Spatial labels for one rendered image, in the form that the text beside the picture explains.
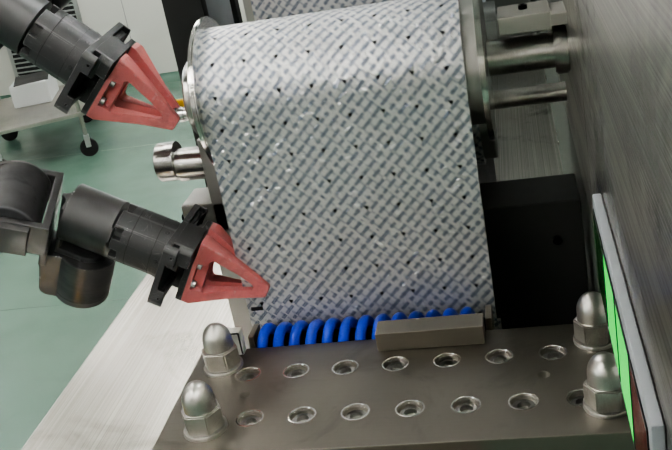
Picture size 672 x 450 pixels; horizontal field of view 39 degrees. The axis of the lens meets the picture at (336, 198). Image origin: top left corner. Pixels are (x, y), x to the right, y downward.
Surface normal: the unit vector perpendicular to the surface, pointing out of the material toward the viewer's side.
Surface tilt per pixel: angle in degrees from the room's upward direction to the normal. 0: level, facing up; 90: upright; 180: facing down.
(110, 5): 90
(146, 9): 90
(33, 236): 111
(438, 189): 90
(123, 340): 0
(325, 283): 90
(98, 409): 0
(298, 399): 0
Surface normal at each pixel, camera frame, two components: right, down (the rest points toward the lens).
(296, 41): -0.23, -0.43
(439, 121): -0.15, 0.38
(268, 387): -0.18, -0.92
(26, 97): 0.13, 0.34
